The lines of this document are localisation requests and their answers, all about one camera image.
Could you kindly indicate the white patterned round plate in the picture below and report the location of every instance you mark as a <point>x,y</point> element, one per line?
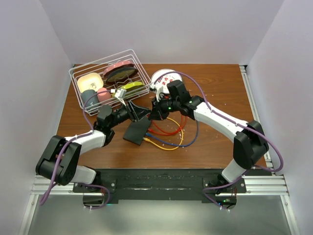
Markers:
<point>163,77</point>

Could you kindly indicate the aluminium frame rail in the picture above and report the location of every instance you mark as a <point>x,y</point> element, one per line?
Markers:
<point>273,185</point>

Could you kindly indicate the pink dotted plate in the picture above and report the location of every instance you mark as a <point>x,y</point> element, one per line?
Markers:
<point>113,67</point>

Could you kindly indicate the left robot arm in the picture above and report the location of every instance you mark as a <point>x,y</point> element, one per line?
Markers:
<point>59,161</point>

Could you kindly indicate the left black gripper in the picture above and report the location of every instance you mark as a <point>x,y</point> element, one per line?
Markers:
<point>137,115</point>

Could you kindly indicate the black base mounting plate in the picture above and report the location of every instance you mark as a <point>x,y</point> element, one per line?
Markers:
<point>165,184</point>

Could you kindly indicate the cream square bowl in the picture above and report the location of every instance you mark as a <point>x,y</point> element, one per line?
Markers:
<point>90,81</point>

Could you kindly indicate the yellow-green plate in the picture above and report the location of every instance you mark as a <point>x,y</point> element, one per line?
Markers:
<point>131,87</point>

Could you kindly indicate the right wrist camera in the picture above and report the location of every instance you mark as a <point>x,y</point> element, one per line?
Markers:
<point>159,89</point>

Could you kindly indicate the black network switch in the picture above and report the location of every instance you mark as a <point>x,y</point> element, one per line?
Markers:
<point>137,131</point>

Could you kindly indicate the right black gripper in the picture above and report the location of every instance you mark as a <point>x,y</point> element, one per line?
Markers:
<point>157,113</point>

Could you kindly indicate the white wire dish rack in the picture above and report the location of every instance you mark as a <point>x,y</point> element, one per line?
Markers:
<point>99,65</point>

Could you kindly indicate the pink cup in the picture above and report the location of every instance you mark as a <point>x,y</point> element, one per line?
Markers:
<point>104,96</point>

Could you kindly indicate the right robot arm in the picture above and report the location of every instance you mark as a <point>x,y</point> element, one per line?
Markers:
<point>247,137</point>

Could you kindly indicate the grey cup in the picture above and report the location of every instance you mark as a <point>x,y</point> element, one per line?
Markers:
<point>90,99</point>

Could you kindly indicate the dark brown plate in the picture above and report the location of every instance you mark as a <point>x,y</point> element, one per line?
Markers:
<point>121,74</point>

